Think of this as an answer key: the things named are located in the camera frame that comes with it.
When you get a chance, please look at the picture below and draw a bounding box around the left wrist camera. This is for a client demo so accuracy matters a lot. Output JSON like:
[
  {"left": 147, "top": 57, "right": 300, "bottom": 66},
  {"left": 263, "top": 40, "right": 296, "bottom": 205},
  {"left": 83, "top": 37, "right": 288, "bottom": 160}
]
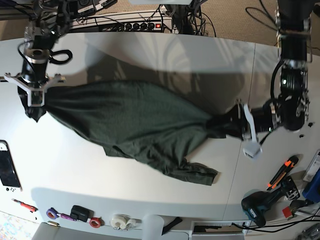
[{"left": 243, "top": 141, "right": 262, "bottom": 160}]

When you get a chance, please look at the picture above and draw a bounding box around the clear tape dispenser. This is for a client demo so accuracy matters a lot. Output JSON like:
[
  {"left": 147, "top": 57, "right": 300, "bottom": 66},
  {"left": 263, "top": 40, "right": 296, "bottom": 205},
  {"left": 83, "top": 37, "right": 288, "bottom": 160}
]
[{"left": 109, "top": 214, "right": 142, "bottom": 231}]

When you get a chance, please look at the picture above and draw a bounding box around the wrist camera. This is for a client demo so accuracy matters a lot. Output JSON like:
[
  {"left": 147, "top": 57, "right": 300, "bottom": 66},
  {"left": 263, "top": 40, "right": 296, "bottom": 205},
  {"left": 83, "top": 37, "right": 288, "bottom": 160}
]
[
  {"left": 243, "top": 141, "right": 262, "bottom": 160},
  {"left": 27, "top": 90, "right": 45, "bottom": 107}
]

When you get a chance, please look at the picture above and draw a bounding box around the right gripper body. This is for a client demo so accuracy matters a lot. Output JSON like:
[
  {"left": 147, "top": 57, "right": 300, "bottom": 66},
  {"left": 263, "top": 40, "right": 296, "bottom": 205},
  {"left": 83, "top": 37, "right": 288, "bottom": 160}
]
[{"left": 3, "top": 56, "right": 66, "bottom": 97}]

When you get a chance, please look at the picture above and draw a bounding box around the red tape roll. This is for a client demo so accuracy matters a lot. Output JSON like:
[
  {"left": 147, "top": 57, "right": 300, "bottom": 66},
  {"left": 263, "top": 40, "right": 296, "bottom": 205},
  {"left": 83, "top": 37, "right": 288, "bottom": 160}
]
[{"left": 89, "top": 217, "right": 102, "bottom": 229}]

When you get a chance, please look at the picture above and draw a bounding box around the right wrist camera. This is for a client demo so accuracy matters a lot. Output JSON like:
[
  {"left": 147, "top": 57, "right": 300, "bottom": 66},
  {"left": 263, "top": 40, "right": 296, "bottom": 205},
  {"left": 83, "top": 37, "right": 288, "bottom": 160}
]
[{"left": 27, "top": 90, "right": 45, "bottom": 107}]

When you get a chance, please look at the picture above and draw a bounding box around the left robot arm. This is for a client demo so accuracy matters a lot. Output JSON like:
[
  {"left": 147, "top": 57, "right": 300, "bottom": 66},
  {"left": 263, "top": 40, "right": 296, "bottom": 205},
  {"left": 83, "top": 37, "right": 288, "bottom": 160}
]
[{"left": 240, "top": 0, "right": 317, "bottom": 141}]

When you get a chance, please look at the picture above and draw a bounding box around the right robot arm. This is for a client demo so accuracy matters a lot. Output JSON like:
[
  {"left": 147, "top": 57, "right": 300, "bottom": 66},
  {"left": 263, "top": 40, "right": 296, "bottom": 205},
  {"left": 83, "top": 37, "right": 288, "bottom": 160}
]
[{"left": 0, "top": 0, "right": 74, "bottom": 107}]

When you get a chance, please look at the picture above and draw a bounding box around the dark green t-shirt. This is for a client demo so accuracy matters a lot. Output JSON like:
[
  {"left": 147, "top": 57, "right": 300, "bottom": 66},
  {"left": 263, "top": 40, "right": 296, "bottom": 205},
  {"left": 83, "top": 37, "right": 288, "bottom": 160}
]
[{"left": 20, "top": 80, "right": 243, "bottom": 186}]

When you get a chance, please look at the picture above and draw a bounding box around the blue box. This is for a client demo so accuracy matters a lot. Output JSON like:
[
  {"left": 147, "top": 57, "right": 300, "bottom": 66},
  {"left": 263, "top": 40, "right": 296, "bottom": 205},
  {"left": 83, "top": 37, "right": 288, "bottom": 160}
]
[{"left": 302, "top": 170, "right": 320, "bottom": 203}]

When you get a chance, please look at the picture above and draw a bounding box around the black power strip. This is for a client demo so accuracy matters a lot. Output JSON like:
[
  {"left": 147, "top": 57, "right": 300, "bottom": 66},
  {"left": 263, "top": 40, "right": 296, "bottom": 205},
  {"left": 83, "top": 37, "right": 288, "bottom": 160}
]
[{"left": 99, "top": 21, "right": 173, "bottom": 32}]

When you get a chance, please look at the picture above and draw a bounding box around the white paper roll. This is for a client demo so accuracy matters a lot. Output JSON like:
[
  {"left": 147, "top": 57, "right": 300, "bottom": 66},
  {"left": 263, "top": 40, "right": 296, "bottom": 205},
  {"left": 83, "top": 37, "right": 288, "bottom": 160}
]
[{"left": 142, "top": 214, "right": 165, "bottom": 240}]

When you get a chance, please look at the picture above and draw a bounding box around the black action camera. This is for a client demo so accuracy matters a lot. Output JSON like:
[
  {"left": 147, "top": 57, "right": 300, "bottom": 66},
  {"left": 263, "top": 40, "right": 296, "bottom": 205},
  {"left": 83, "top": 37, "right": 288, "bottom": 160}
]
[{"left": 70, "top": 205, "right": 90, "bottom": 222}]

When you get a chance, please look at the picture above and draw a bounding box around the red screwdriver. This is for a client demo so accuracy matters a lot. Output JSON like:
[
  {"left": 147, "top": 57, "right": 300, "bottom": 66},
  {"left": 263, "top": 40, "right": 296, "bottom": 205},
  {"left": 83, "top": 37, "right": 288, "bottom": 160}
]
[{"left": 11, "top": 198, "right": 38, "bottom": 213}]

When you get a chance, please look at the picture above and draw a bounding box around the orange black utility knife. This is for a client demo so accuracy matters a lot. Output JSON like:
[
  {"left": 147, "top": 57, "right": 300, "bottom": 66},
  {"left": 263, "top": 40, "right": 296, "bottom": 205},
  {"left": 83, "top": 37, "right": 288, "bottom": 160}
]
[{"left": 266, "top": 155, "right": 299, "bottom": 191}]

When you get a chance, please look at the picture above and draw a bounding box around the purple tape roll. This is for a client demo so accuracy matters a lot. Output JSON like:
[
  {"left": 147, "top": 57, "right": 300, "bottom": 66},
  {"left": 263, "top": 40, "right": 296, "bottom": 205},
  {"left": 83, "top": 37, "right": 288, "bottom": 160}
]
[{"left": 46, "top": 207, "right": 59, "bottom": 220}]

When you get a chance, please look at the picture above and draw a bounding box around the teal black power drill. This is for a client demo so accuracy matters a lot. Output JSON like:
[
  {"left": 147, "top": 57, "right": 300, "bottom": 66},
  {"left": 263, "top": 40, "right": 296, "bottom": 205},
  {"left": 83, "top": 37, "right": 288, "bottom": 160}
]
[{"left": 241, "top": 176, "right": 300, "bottom": 228}]

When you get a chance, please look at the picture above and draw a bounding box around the white handheld game console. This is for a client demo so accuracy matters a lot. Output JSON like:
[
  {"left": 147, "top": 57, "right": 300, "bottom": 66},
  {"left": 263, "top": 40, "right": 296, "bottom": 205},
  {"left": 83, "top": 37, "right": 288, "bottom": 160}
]
[{"left": 0, "top": 140, "right": 22, "bottom": 193}]

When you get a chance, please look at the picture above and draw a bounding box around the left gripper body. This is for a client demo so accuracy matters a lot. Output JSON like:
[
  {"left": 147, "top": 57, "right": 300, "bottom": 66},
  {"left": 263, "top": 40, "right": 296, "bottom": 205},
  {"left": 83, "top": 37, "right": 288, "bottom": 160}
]
[{"left": 236, "top": 99, "right": 279, "bottom": 142}]

